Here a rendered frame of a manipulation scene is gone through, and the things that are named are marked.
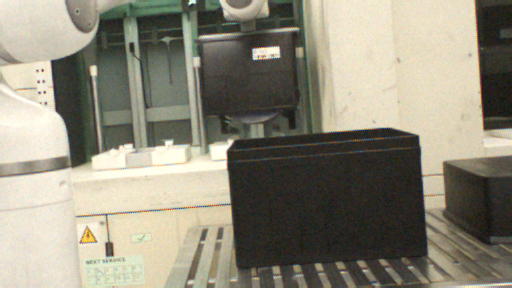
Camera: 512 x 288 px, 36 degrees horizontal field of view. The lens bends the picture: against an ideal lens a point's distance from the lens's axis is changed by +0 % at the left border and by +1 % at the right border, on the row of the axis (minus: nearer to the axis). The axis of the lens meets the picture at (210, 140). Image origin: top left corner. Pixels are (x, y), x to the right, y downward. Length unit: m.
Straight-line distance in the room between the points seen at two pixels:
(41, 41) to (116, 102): 1.66
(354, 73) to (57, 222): 0.81
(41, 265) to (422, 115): 0.94
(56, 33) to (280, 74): 1.01
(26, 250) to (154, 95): 1.66
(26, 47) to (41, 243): 0.21
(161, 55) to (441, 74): 1.11
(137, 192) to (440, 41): 0.67
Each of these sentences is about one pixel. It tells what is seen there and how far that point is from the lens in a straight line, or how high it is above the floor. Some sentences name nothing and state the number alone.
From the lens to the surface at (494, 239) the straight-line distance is 1.23.
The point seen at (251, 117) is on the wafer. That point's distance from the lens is 1.88.
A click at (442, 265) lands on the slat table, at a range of 1.10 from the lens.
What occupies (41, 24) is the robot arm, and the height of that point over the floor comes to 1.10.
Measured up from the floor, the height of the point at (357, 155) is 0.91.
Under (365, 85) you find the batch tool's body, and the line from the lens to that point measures 1.52.
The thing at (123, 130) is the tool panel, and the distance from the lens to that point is 2.49.
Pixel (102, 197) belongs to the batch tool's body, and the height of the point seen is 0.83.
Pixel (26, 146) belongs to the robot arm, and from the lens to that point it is 0.85.
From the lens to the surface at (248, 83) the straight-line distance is 1.78.
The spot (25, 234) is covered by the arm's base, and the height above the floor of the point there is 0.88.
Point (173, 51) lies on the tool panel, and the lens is 2.47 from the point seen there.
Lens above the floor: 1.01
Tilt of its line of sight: 3 degrees down
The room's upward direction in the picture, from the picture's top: 5 degrees counter-clockwise
